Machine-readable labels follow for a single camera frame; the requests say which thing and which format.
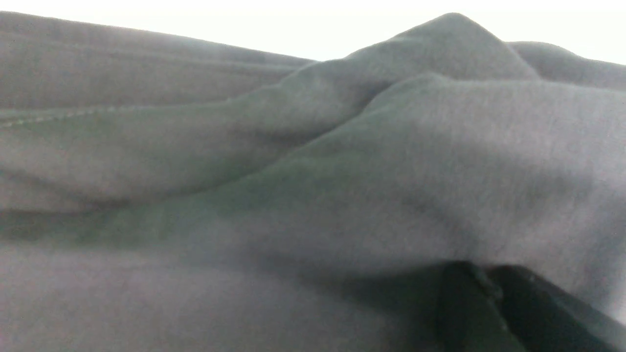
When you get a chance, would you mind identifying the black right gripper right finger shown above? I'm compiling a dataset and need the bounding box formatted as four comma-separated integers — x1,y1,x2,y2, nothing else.
490,265,626,352

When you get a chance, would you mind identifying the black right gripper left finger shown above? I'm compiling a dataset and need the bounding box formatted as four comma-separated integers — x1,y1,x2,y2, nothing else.
438,262,526,352

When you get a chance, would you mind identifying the gray long-sleeved shirt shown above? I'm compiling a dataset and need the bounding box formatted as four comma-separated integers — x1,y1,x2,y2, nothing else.
1,12,625,352

